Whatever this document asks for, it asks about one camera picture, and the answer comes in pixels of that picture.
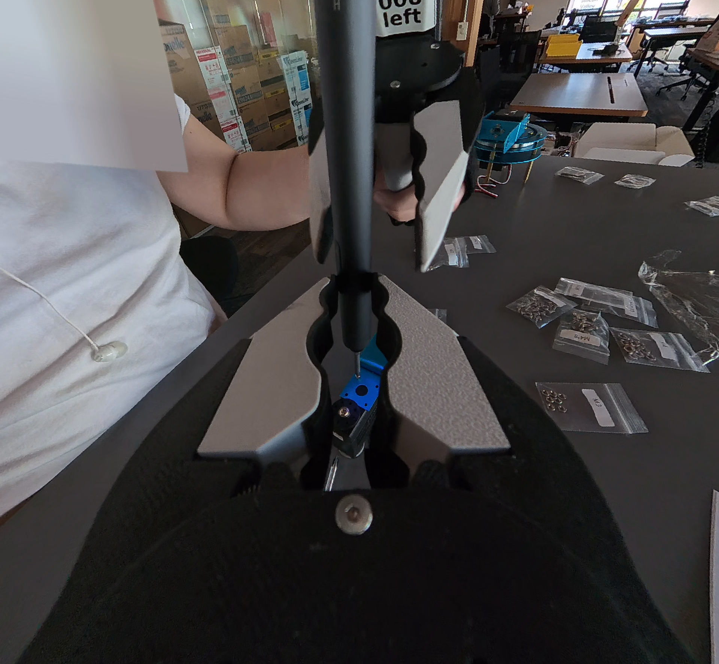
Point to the open instruction booklet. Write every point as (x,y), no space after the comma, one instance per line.
(715,563)

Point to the person's left forearm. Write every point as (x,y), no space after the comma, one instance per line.
(253,192)

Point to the blue metal bracket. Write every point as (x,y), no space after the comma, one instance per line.
(362,391)

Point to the blue round turntable base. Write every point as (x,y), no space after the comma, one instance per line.
(505,133)

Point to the zip bag of small nuts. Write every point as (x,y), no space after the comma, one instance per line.
(590,408)

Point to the wood-edged office desk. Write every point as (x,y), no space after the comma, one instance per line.
(590,60)
(578,94)

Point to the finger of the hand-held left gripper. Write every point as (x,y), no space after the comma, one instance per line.
(320,198)
(444,169)

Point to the long clear zip bag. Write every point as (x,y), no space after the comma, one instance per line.
(590,289)
(640,313)

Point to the black office chair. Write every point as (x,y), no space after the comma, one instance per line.
(208,271)

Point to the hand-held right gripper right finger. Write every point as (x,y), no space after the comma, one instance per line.
(444,394)

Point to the yellow storage bins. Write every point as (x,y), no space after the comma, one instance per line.
(563,45)

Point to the white light switch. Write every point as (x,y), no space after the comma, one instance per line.
(462,30)

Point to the zip bag of metal rings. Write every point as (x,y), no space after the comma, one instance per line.
(657,349)

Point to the dark grey desk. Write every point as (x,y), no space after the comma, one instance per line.
(533,226)

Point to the black electric screwdriver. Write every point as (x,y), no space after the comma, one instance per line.
(348,113)

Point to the small clear zip bag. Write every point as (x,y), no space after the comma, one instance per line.
(578,175)
(477,244)
(455,257)
(702,206)
(635,181)

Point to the small silver metal tool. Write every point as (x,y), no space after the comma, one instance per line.
(332,473)

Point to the person's white shirt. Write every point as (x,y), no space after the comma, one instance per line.
(84,282)

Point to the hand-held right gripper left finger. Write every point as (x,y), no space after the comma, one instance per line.
(264,394)

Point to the person's left hand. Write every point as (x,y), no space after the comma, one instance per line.
(399,206)

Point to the zip bag of short screws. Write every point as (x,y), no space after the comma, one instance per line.
(581,338)

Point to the white open cardboard box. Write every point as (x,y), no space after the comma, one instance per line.
(618,139)

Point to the crumpled clear plastic wrap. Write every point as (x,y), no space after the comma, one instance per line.
(685,293)

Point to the zip bag of silver screws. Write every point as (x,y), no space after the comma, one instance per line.
(539,307)

